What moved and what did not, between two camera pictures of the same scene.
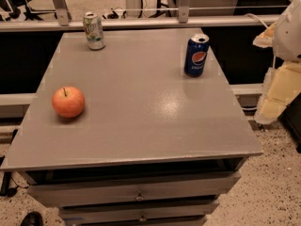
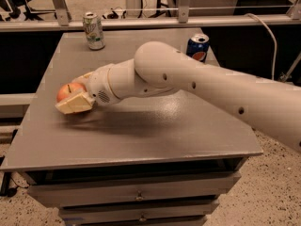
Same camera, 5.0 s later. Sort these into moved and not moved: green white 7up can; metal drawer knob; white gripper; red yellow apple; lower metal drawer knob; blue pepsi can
Moved: white gripper; red yellow apple
Not moved: metal drawer knob; lower metal drawer knob; green white 7up can; blue pepsi can
